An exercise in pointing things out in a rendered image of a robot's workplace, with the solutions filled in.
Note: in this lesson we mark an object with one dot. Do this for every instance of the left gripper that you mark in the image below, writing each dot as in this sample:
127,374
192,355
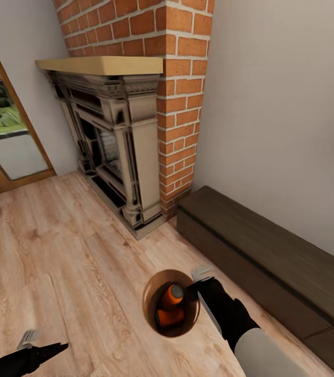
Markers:
26,360

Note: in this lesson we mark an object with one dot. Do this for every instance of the cabinet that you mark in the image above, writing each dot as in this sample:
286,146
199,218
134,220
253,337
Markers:
287,275

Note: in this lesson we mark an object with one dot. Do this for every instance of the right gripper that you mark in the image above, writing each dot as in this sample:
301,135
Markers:
192,292

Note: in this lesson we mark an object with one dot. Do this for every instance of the wood fireplace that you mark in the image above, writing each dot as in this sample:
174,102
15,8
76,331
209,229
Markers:
113,119

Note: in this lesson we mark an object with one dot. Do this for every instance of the can of soda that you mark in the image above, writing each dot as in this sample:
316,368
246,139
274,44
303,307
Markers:
172,297
165,318

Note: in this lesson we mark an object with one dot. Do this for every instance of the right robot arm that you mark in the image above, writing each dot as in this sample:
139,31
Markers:
256,353

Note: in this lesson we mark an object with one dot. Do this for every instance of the trash can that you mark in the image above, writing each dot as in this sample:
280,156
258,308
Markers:
152,295

